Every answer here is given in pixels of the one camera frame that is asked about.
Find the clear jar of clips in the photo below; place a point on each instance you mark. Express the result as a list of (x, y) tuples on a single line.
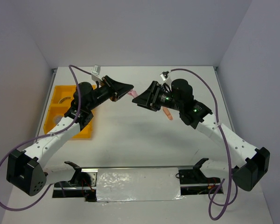
[(57, 118)]

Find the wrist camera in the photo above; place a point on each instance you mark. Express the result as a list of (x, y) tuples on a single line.
[(95, 73), (166, 79)]

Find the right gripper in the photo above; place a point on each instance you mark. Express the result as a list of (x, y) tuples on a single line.
[(147, 100)]

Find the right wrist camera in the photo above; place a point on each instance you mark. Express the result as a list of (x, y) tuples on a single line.
[(166, 79)]

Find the masking tape roll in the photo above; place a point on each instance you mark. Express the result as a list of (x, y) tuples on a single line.
[(64, 99)]

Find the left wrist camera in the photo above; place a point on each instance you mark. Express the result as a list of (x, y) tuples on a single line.
[(95, 73)]

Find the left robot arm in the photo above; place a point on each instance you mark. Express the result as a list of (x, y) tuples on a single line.
[(25, 169)]

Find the orange correction tape dispenser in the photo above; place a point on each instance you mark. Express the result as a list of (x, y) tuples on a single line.
[(167, 113)]

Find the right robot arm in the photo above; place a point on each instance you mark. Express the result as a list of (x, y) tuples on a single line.
[(249, 163)]

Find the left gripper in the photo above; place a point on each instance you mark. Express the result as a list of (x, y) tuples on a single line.
[(116, 89)]

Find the pink correction tape dispenser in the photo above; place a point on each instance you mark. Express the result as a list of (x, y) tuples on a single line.
[(133, 93)]

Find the silver foil sheet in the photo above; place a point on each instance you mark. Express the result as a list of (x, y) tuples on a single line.
[(137, 184)]

